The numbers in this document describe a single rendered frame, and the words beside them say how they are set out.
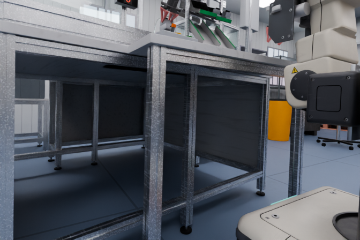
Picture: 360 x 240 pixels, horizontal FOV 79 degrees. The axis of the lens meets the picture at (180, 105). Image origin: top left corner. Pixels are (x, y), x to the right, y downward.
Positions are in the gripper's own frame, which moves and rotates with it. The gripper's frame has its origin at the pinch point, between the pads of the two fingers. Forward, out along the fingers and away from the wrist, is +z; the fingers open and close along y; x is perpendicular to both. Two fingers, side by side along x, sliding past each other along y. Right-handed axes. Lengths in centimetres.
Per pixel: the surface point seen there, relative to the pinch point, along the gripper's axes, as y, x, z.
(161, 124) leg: 35, 66, 15
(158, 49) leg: 36, 52, -4
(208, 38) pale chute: -32.3, 5.9, 1.7
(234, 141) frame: -72, 44, 66
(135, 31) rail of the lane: 28.9, 23.0, 1.8
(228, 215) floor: -26, 86, 75
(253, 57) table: -5, 58, -9
